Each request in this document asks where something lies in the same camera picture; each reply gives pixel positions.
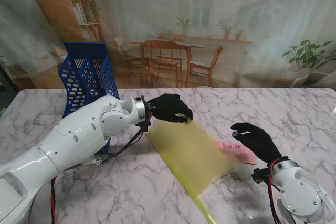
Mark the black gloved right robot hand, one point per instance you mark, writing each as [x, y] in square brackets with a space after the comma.
[260, 140]

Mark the yellow translucent file folder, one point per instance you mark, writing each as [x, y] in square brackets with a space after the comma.
[189, 153]

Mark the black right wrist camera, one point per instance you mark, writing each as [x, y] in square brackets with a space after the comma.
[261, 175]

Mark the yellow folder slide bar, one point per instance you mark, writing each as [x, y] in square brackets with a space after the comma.
[204, 211]

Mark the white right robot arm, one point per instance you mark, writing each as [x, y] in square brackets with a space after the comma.
[302, 195]

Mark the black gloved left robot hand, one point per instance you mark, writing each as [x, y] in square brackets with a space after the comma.
[170, 108]

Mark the printed room backdrop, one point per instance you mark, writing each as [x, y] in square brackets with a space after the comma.
[168, 19]

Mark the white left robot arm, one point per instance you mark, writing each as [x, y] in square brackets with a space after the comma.
[65, 142]

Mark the pink receipt paper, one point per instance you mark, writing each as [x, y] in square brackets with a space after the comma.
[245, 153]

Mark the blue perforated file rack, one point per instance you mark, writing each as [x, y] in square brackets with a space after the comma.
[86, 82]

